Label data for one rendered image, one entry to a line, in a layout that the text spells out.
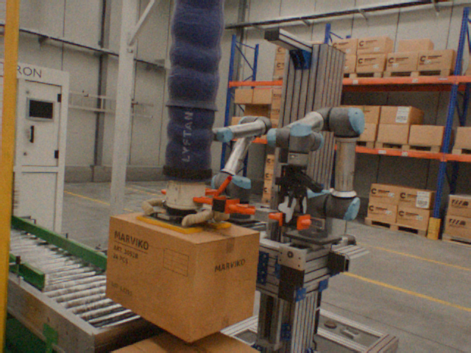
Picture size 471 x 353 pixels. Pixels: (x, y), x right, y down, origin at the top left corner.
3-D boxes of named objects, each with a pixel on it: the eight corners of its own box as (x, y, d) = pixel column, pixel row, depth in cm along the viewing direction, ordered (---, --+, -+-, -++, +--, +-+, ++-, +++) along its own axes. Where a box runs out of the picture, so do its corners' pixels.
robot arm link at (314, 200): (308, 212, 220) (311, 187, 219) (333, 217, 213) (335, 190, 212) (299, 214, 210) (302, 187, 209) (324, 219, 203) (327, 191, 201)
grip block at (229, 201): (210, 210, 176) (210, 196, 176) (225, 209, 184) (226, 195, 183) (224, 214, 171) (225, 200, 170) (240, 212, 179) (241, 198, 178)
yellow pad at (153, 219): (135, 219, 194) (136, 209, 194) (152, 218, 202) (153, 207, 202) (185, 234, 173) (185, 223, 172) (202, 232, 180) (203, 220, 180)
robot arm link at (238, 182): (239, 201, 234) (242, 178, 233) (223, 198, 244) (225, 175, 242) (254, 201, 243) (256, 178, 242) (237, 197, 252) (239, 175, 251)
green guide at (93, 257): (9, 224, 371) (10, 214, 370) (22, 223, 379) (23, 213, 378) (112, 273, 268) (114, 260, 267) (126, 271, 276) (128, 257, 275)
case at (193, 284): (104, 296, 202) (109, 215, 198) (168, 280, 233) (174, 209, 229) (189, 343, 164) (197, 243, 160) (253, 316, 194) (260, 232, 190)
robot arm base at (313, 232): (307, 229, 223) (309, 212, 222) (333, 236, 214) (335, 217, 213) (291, 232, 212) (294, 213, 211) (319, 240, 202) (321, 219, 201)
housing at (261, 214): (253, 220, 163) (254, 208, 163) (263, 218, 169) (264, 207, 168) (267, 223, 159) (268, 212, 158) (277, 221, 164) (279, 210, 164)
